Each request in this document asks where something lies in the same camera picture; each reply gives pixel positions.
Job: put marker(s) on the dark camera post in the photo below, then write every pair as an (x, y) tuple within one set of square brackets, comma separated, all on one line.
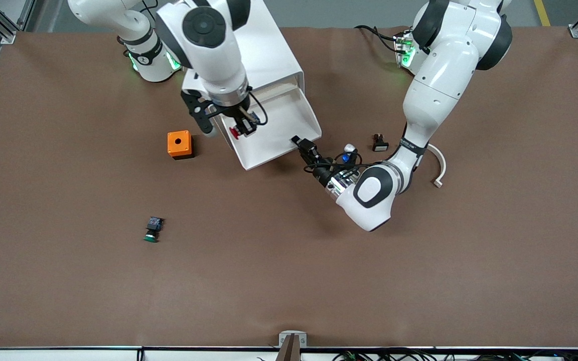
[(289, 351)]

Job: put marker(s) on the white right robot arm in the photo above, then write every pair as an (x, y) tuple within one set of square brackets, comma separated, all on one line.
[(208, 50)]

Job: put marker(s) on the orange button enclosure box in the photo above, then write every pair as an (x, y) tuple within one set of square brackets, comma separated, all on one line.
[(178, 143)]

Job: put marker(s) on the green mushroom push button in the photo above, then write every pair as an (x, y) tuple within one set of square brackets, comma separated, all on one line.
[(153, 228)]

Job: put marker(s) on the white curved plastic bracket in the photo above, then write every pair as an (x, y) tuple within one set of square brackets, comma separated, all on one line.
[(442, 165)]

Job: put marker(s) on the red mushroom push button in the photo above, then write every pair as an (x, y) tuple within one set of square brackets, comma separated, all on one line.
[(235, 133)]

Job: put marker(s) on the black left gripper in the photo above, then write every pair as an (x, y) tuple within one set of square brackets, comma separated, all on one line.
[(321, 172)]

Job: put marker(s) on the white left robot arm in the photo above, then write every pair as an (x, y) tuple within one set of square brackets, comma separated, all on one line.
[(439, 85)]

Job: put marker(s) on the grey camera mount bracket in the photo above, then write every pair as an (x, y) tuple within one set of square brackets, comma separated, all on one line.
[(285, 335)]

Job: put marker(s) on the black white rectangular switch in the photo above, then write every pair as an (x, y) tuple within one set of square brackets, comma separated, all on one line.
[(380, 146)]

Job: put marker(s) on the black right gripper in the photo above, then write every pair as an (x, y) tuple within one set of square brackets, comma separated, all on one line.
[(239, 116)]

